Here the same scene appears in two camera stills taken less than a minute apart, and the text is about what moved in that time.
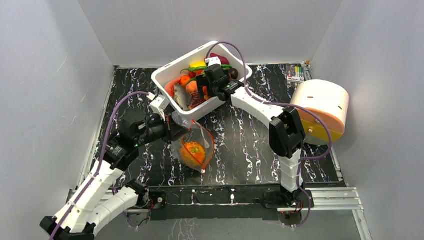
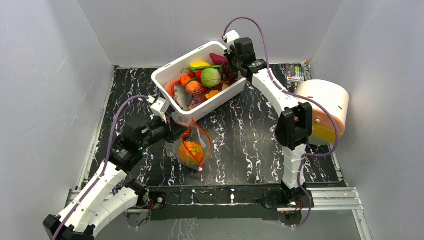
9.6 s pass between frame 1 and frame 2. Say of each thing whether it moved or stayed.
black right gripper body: moved
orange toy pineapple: stayed
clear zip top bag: stayed
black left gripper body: stayed
